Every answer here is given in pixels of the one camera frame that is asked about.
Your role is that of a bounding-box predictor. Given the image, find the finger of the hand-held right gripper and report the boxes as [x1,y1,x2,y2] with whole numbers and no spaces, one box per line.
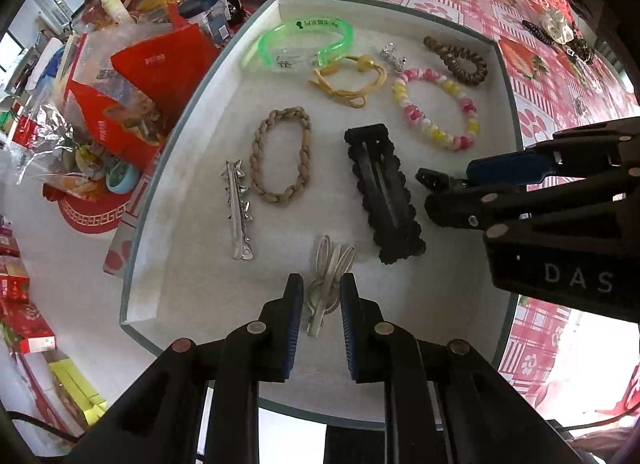
[424,176,640,245]
[467,116,640,188]

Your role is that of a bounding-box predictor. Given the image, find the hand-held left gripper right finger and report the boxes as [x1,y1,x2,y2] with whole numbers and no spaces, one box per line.
[339,273,584,464]

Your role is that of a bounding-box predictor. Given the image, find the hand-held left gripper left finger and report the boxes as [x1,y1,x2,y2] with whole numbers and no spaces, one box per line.
[64,273,305,464]

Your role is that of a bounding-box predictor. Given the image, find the small black claw clip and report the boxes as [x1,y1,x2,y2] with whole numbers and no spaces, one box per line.
[415,167,469,193]

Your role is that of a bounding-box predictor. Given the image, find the beige bow hair clip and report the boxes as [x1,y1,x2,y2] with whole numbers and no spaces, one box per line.
[304,233,359,338]

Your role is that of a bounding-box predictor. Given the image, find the white jewelry tray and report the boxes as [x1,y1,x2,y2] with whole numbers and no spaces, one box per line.
[118,0,524,430]

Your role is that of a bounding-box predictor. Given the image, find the silver star hair clip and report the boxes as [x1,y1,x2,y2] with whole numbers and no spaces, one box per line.
[219,159,257,261]

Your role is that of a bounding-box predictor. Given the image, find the green translucent bangle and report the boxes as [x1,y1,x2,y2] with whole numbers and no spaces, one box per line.
[256,16,355,70]

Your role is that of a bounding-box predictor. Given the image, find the black scalloped snap clip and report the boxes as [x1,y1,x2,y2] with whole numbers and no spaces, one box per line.
[343,123,427,265]

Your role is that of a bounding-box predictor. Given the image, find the strawberry paw print tablecloth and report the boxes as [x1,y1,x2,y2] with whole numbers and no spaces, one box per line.
[102,0,640,415]

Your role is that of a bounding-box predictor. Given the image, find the white flower hair claw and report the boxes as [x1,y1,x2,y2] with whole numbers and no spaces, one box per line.
[541,10,575,44]

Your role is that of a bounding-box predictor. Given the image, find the small silver rhinestone clip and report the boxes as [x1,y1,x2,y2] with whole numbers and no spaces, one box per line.
[380,43,406,73]

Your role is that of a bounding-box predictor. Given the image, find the clear hair clip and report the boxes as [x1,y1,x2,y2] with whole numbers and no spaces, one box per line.
[272,46,321,70]

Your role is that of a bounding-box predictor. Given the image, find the yellow-green boxes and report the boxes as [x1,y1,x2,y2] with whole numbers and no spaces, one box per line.
[47,358,109,425]

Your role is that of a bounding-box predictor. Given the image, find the teal round tin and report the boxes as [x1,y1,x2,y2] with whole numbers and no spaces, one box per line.
[104,156,141,194]

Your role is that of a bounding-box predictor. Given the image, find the red and white box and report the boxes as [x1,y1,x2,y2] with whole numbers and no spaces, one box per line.
[0,301,59,355]

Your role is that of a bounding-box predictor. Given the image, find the red snack bag with window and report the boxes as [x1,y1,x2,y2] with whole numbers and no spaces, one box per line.
[64,79,169,170]

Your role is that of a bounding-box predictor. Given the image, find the small red box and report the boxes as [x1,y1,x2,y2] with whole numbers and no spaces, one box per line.
[0,256,31,300]

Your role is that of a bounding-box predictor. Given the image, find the plain red snack bag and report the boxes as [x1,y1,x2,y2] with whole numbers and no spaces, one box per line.
[109,21,221,116]

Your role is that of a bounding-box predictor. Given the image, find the crumpled clear wrapper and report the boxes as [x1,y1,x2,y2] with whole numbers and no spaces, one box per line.
[14,104,76,185]

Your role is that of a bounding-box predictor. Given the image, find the jar with blue lid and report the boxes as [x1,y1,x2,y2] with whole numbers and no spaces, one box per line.
[178,0,234,40]

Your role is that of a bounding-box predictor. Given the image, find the clear plastic bag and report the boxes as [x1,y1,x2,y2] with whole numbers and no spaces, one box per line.
[60,24,173,95]

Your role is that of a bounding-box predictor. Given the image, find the white tube bottle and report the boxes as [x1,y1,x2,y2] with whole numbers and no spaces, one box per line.
[101,0,134,26]

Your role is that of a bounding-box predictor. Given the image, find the brown spiral hair tie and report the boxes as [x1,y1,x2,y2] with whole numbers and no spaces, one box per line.
[422,35,490,87]

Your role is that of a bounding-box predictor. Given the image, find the pink yellow bead bracelet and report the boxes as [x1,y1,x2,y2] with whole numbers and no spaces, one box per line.
[392,67,481,152]

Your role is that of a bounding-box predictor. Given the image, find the yellow cord bracelet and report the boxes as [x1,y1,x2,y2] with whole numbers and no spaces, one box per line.
[308,54,389,110]

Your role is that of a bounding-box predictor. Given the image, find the beige braided hair tie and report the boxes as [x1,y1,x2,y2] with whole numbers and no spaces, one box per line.
[248,106,314,206]

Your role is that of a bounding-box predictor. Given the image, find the black cable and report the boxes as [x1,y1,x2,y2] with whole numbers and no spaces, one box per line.
[0,408,77,446]

